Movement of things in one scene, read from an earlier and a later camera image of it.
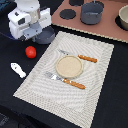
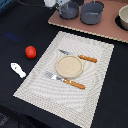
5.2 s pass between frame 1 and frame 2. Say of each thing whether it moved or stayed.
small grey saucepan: moved
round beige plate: stayed
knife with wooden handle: stayed
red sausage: stayed
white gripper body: moved
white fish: stayed
